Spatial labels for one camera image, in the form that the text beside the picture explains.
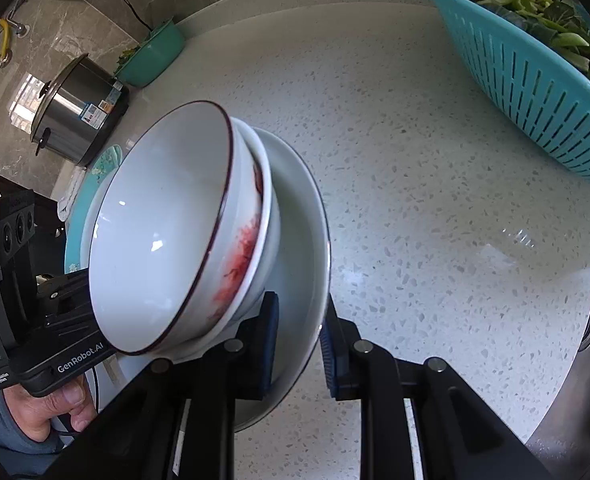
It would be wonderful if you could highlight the small white bowl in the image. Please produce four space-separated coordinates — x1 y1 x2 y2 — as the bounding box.
187 117 281 353

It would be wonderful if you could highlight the large white bowl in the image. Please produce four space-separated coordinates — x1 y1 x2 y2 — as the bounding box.
234 127 331 431

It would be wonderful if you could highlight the floral red rimmed bowl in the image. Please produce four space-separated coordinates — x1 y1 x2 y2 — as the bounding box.
88 101 234 356

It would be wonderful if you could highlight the grey left sleeve forearm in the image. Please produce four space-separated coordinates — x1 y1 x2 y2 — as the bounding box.
0 391 64 479

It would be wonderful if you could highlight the person's left hand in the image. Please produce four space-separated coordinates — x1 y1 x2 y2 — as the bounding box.
2 375 98 442

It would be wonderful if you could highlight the stainless steel rice cooker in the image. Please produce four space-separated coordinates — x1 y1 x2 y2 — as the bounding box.
30 54 129 167

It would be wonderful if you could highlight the dark teal vegetable bowl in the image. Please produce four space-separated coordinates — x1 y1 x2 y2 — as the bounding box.
114 20 185 89

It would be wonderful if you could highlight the light teal colander basket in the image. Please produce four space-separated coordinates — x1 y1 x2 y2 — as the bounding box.
432 0 590 181

